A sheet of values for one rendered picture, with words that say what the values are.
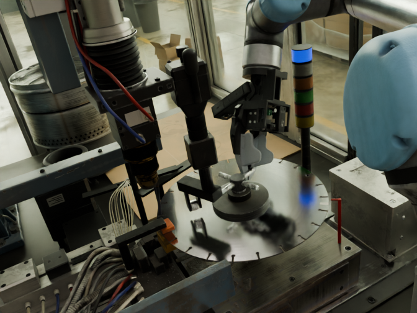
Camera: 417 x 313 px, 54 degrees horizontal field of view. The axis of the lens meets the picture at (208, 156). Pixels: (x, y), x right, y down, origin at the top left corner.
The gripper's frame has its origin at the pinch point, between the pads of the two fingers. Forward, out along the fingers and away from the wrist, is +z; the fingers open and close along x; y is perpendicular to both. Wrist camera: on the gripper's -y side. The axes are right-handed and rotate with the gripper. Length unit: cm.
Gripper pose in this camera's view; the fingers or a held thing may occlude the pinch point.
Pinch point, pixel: (244, 173)
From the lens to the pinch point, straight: 81.8
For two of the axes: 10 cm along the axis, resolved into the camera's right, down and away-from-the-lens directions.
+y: 6.7, 0.6, -7.4
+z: -0.8, 10.0, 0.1
